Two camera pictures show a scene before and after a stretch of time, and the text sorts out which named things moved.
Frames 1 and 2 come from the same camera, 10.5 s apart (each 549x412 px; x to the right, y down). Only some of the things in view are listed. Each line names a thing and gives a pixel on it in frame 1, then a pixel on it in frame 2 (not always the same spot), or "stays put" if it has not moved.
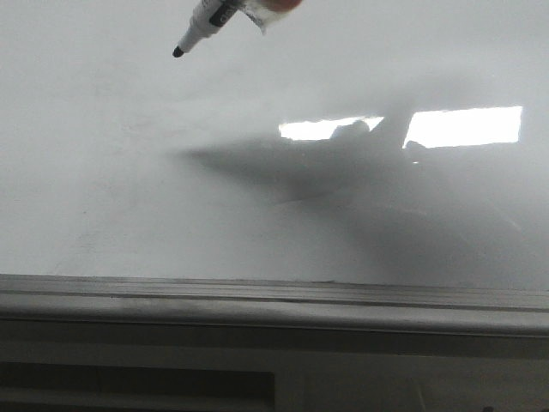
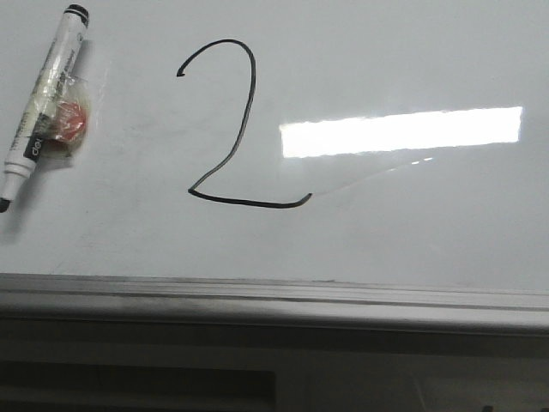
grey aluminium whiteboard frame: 277,303 stays put
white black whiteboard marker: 210,15 -> 45,102
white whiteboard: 372,142 stays put
